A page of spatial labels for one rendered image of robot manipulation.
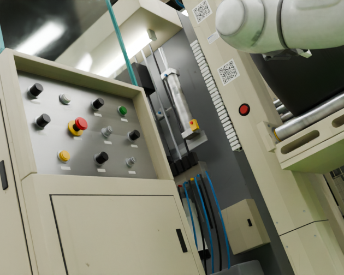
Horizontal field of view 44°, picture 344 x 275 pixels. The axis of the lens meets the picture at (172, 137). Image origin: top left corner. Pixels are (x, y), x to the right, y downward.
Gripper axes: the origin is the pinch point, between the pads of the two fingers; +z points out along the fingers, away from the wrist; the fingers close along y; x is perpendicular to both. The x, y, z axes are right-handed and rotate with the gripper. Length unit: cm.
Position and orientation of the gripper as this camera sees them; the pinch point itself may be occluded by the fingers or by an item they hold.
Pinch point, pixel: (302, 49)
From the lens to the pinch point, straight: 118.8
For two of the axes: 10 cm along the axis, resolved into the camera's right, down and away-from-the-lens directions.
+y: -7.2, 4.7, 5.1
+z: 5.7, -0.2, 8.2
